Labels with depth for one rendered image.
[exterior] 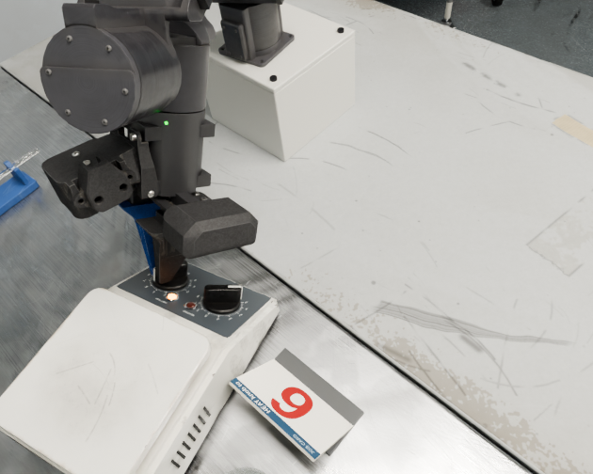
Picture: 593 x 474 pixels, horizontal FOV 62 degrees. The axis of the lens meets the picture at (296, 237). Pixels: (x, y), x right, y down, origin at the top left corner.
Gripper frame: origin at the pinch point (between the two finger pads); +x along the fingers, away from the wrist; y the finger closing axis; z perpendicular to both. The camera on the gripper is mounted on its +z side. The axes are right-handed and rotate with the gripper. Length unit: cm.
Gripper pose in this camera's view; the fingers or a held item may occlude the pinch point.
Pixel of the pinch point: (162, 244)
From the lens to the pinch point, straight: 44.1
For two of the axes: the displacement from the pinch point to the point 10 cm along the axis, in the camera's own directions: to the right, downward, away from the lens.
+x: -1.5, 8.8, 4.4
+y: 6.4, 4.3, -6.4
